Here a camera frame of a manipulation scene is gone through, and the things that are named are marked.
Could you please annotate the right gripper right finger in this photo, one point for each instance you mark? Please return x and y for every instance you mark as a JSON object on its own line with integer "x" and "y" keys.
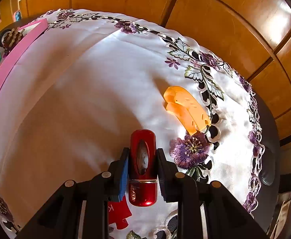
{"x": 170, "y": 185}

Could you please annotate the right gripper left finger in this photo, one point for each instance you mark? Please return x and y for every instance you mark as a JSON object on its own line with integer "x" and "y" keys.
{"x": 119, "y": 176}

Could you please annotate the orange plastic case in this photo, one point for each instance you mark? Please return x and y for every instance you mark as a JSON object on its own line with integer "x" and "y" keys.
{"x": 186, "y": 109}

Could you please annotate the clear jar black lid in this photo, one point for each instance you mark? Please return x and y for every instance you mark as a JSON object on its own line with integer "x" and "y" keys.
{"x": 3, "y": 35}

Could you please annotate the black leather chair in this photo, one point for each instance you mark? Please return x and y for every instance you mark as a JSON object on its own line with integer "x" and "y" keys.
{"x": 271, "y": 180}

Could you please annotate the white floral embroidered tablecloth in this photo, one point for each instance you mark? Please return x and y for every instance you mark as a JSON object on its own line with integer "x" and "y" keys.
{"x": 74, "y": 97}

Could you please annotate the pink white shallow box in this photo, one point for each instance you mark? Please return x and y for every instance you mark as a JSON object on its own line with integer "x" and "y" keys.
{"x": 31, "y": 32}

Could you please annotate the pink blue item by cabinet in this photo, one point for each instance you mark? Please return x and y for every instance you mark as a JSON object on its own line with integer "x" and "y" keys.
{"x": 17, "y": 16}

